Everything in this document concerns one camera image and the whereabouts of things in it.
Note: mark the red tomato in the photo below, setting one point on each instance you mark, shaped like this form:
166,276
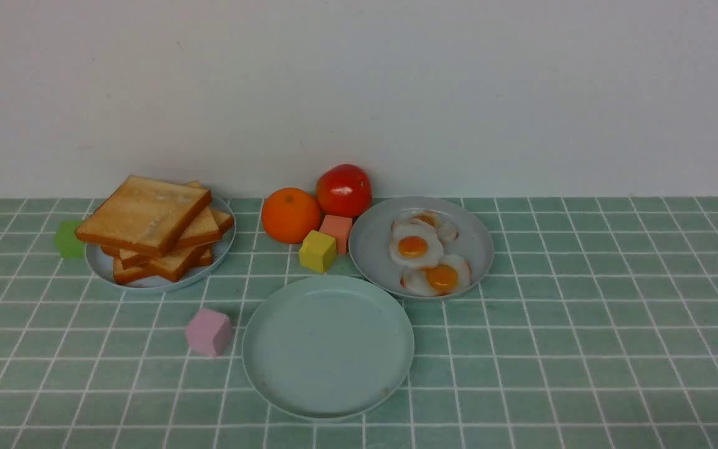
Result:
345,190

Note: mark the pink foam cube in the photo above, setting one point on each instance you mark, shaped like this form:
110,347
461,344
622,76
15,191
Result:
209,332

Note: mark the salmon foam cube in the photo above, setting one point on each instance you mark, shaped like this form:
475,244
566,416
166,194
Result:
339,228

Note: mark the green foam cube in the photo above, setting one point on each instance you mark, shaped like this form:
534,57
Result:
66,242

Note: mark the fried egg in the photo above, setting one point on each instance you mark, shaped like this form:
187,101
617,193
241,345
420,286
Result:
446,230
415,244
452,274

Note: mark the orange fruit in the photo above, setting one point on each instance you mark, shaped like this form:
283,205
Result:
290,214

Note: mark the yellow foam cube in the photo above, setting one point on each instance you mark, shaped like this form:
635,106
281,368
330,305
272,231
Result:
318,251

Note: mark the green serving plate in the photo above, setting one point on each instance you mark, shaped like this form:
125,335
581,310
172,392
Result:
328,348

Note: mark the light blue bread plate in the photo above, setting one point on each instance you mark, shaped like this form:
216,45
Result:
101,264

